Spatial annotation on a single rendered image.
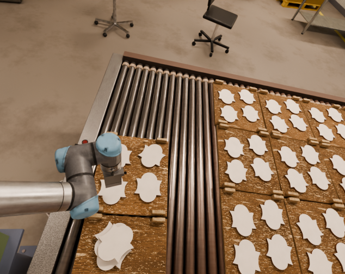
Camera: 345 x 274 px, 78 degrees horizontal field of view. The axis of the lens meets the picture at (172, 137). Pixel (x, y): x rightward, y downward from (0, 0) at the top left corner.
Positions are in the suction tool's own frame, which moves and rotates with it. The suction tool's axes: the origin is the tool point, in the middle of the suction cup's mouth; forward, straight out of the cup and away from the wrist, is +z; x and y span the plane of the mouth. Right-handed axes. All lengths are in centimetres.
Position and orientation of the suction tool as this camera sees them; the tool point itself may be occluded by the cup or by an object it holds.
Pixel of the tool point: (112, 181)
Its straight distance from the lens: 95.6
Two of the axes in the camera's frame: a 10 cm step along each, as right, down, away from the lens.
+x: -9.3, 1.5, -3.3
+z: -2.0, 5.6, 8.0
